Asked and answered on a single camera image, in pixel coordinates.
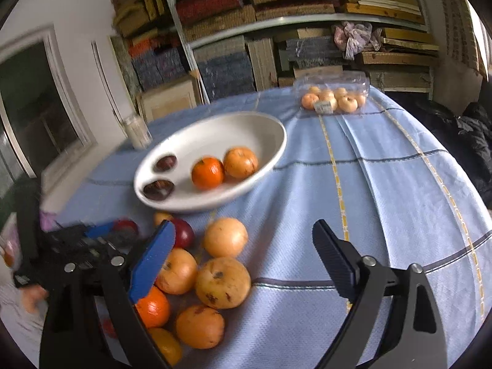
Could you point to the small yellow pear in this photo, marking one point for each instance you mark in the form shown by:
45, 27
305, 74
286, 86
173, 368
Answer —
240, 162

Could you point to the dark red apple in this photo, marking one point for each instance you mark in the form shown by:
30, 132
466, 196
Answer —
183, 234

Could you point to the small orange fruit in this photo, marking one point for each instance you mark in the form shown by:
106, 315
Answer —
160, 217

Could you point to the person's left forearm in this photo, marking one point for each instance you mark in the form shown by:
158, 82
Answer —
17, 307

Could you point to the clear plastic clamshell box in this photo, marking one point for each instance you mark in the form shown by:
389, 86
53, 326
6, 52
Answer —
326, 78

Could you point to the black jacket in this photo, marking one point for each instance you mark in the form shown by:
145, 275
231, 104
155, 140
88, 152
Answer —
469, 134

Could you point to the white framed window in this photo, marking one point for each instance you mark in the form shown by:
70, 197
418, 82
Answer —
34, 107

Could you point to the pink plastic bag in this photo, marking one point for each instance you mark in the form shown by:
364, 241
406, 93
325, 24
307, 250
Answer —
353, 38

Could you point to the white oval bowl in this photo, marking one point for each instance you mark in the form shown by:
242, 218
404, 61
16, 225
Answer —
238, 130

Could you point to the white wall pipe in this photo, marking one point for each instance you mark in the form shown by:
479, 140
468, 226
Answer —
105, 80

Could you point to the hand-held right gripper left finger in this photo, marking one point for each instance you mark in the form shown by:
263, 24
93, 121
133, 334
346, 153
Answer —
153, 261

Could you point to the dark purple plum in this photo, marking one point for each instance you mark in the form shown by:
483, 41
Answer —
158, 189
166, 162

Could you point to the person's left hand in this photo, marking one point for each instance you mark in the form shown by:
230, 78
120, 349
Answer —
34, 298

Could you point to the spotted yellow pear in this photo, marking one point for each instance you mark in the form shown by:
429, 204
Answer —
223, 282

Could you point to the pink cloth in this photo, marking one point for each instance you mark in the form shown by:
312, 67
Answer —
48, 221

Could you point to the light wooden cabinet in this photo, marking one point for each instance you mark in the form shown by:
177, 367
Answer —
169, 100

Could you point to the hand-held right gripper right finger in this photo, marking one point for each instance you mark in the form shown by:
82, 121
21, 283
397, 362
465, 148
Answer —
334, 261

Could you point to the green marble slab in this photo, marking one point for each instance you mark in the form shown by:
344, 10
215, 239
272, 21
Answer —
123, 69

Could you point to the stacks of patterned boxes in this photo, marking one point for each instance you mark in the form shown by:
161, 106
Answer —
223, 69

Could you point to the white metal shelf rack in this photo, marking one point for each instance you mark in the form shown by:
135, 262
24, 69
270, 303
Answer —
307, 18

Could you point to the orange with dark spot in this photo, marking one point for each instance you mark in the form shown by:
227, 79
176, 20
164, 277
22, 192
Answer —
200, 326

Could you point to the yellow orange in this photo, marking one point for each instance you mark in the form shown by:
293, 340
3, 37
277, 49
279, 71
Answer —
169, 349

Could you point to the group of pale orange fruits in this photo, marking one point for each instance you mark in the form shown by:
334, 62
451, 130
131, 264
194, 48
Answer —
348, 103

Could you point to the glass jar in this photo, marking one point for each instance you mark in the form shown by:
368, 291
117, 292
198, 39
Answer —
136, 132

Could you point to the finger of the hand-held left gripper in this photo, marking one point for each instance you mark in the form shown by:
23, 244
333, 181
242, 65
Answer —
102, 230

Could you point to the blue checked tablecloth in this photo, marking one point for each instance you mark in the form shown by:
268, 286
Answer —
384, 200

